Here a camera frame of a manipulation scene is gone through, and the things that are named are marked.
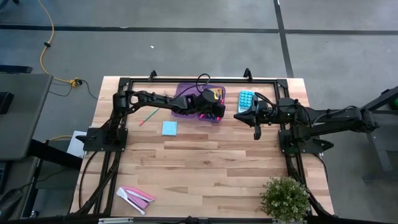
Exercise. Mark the purple plastic pencil case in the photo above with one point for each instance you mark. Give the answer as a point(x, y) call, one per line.
point(183, 90)

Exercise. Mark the black device on desk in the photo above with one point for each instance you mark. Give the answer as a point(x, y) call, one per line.
point(4, 102)

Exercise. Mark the black aluminium table frame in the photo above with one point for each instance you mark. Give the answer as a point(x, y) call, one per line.
point(264, 81)

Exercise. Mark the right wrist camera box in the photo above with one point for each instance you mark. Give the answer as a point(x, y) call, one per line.
point(264, 108)

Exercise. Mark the black flat bar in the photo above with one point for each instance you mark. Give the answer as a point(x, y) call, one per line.
point(15, 69)

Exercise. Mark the grey metal table stand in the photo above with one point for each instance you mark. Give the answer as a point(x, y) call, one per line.
point(381, 161)

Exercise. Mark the black frame clamp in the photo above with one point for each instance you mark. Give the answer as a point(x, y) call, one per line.
point(247, 74)
point(152, 75)

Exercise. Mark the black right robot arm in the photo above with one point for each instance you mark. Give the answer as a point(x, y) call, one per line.
point(335, 116)

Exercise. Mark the blue sticky notes pad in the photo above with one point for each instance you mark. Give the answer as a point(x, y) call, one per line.
point(169, 128)

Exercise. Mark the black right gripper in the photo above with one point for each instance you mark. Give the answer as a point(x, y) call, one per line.
point(257, 132)

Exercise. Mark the grey desk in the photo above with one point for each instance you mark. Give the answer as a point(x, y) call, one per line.
point(25, 124)

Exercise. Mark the crayon box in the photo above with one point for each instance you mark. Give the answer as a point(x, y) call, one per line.
point(217, 93)

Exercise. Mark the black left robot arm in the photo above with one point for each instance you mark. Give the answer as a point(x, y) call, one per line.
point(155, 99)

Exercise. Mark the dark office chair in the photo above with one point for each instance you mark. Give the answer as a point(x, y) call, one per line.
point(9, 202)

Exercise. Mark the green pencil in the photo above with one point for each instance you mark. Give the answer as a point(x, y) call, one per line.
point(149, 116)

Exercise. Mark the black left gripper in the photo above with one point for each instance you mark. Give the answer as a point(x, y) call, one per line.
point(203, 102)

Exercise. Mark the small green potted plant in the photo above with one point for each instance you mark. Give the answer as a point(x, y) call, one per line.
point(286, 199)

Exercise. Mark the silver aluminium bar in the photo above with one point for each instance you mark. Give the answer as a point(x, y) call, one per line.
point(115, 220)

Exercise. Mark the white paper sheet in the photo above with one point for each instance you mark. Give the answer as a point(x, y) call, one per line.
point(74, 149)

